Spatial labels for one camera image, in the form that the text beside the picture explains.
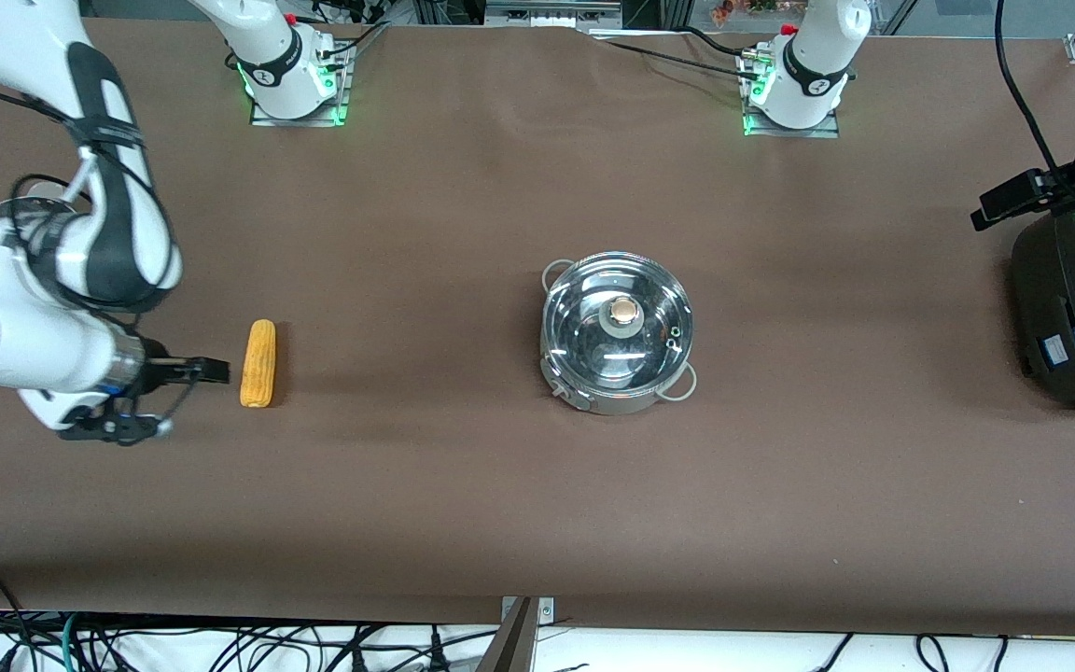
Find brown table cover sheet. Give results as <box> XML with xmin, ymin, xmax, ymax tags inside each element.
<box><xmin>0</xmin><ymin>19</ymin><xmax>1075</xmax><ymax>637</ymax></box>

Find aluminium frame bar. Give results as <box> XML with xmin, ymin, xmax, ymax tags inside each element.
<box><xmin>484</xmin><ymin>0</ymin><xmax>624</xmax><ymax>29</ymax></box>

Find pink flower decoration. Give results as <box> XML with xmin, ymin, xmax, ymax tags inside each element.
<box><xmin>710</xmin><ymin>0</ymin><xmax>809</xmax><ymax>27</ymax></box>

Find short black base cable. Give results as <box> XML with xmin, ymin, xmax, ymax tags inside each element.
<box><xmin>677</xmin><ymin>24</ymin><xmax>755</xmax><ymax>59</ymax></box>

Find glass pot lid with knob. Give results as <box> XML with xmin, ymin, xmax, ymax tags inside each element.
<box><xmin>542</xmin><ymin>252</ymin><xmax>694</xmax><ymax>393</ymax></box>

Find brown slanted bar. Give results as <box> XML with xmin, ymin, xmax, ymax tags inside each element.
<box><xmin>475</xmin><ymin>597</ymin><xmax>538</xmax><ymax>672</ymax></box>

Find yellow corn cob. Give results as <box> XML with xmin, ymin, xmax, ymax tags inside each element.
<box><xmin>240</xmin><ymin>319</ymin><xmax>276</xmax><ymax>409</ymax></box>

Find long black base cable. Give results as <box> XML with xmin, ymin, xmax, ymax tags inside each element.
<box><xmin>593</xmin><ymin>35</ymin><xmax>762</xmax><ymax>81</ymax></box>

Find steel pot cream handles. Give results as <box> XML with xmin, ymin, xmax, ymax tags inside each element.
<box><xmin>540</xmin><ymin>250</ymin><xmax>699</xmax><ymax>416</ymax></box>

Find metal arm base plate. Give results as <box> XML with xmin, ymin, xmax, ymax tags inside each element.
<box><xmin>248</xmin><ymin>37</ymin><xmax>354</xmax><ymax>128</ymax></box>
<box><xmin>741</xmin><ymin>51</ymin><xmax>842</xmax><ymax>139</ymax></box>

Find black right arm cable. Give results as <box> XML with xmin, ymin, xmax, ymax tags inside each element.
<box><xmin>0</xmin><ymin>51</ymin><xmax>207</xmax><ymax>440</ymax></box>

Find small metal table bracket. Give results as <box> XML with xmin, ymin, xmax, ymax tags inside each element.
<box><xmin>500</xmin><ymin>595</ymin><xmax>555</xmax><ymax>624</ymax></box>

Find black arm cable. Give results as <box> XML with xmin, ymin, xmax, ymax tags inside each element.
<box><xmin>0</xmin><ymin>51</ymin><xmax>207</xmax><ymax>440</ymax></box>
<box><xmin>993</xmin><ymin>0</ymin><xmax>1075</xmax><ymax>188</ymax></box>

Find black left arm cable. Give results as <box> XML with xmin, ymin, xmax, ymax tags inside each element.
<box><xmin>993</xmin><ymin>0</ymin><xmax>1075</xmax><ymax>188</ymax></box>

